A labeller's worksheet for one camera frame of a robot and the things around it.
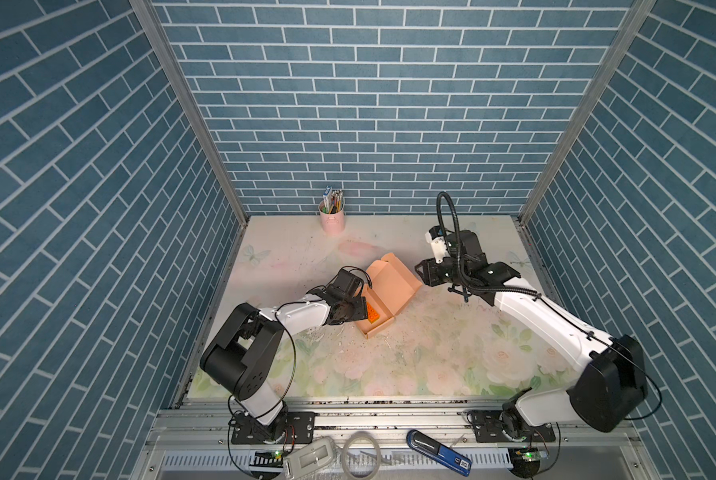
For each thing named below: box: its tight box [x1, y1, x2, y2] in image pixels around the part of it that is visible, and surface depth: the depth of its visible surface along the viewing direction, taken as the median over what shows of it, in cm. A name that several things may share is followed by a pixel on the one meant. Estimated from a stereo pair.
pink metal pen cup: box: [318, 200, 345, 234], surface depth 110 cm
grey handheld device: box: [282, 438, 336, 480], surface depth 68 cm
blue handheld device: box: [406, 429, 473, 477], surface depth 70 cm
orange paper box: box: [355, 252, 423, 338], surface depth 95 cm
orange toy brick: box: [366, 301, 380, 324], surface depth 95 cm
